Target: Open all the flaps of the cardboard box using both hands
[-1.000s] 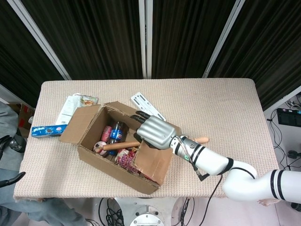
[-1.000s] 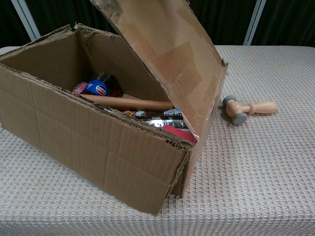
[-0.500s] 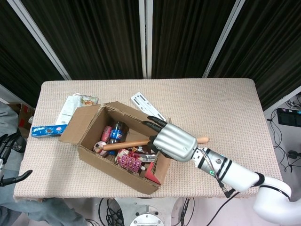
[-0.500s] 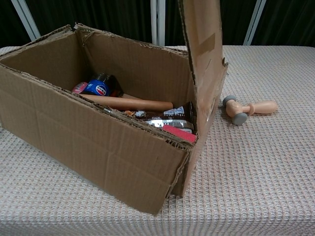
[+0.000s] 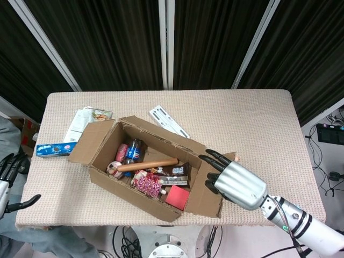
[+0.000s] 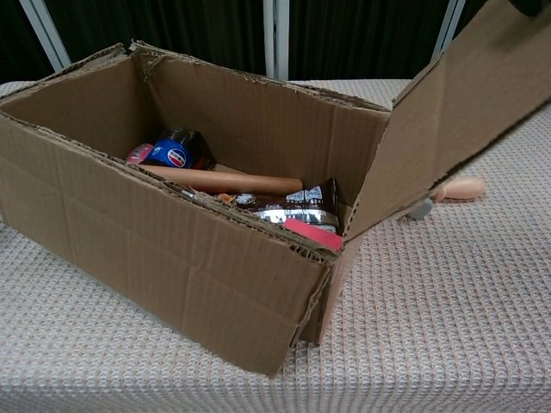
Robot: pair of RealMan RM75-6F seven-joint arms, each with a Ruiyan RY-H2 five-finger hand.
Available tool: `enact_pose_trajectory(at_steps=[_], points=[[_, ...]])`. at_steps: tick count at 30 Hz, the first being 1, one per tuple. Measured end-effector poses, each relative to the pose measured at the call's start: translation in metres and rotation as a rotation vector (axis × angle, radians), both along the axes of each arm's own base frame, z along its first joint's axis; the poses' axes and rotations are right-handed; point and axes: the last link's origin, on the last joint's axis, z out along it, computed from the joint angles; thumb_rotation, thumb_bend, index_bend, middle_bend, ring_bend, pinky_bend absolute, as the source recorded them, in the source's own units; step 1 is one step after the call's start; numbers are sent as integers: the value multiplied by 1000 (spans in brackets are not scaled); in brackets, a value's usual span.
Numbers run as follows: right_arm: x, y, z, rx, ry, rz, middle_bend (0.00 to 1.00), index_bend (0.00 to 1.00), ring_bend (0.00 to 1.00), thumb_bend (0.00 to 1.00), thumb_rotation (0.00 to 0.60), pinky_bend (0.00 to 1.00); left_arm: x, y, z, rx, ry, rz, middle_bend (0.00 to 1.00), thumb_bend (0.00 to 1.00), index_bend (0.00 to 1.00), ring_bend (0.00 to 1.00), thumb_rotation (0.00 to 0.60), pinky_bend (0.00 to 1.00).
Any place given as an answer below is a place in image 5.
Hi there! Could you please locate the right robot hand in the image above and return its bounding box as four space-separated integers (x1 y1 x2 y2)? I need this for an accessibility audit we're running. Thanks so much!
198 148 269 211

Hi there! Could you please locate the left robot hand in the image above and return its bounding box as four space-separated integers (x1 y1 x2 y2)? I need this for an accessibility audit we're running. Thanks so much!
0 153 42 216

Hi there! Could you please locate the brown cardboard box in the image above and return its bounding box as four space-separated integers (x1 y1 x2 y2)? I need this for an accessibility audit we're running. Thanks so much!
67 116 239 223

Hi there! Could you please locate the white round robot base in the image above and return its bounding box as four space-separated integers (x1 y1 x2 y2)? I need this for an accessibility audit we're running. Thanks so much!
128 225 216 258

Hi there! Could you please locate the cardboard box with clutter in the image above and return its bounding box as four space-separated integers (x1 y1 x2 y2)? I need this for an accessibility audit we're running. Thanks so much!
21 118 41 147

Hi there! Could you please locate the red square box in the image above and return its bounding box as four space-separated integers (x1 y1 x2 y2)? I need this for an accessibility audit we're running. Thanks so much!
164 184 190 211

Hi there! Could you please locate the blue cookie package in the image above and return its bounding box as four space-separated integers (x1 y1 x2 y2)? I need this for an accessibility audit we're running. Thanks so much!
35 141 78 158

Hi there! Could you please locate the beige woven tablecloth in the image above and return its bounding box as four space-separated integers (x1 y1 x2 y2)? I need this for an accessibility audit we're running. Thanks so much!
15 89 326 236

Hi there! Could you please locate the brown chocolate wrapper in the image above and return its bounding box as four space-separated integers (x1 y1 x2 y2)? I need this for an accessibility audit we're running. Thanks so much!
146 163 191 188

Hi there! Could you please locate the red patterned candy bag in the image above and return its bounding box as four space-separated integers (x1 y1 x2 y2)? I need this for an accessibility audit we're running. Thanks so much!
133 171 166 199

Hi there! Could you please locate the wooden rolling pin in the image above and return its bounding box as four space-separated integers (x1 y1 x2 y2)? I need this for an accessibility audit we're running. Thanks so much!
117 158 179 173

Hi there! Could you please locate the white paper package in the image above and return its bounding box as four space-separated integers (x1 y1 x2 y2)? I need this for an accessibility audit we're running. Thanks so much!
63 107 92 143

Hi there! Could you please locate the long white flat package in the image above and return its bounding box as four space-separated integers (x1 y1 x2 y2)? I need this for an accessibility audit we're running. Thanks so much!
149 105 191 139

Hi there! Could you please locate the black floor device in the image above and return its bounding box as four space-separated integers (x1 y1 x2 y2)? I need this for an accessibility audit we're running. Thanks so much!
316 123 344 146

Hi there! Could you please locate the cola bottle with blue label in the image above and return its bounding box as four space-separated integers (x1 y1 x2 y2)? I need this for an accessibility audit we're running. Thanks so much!
123 138 143 165

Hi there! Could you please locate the round pink white toy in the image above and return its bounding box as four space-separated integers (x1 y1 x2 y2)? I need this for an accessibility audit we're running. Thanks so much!
106 160 124 178

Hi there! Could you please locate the black curtain panel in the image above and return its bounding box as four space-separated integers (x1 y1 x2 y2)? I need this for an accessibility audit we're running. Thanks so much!
173 0 271 90
24 0 164 92
0 0 75 119
238 0 344 127

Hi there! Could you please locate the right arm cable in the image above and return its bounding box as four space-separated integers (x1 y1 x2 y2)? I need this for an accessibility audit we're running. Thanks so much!
275 198 314 258

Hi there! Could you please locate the black cable bundle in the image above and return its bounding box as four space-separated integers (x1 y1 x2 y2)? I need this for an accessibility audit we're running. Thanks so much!
112 225 143 258

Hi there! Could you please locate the white partition post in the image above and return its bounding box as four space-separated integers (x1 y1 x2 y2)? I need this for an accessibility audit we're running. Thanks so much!
231 0 278 89
6 0 83 92
157 0 175 91

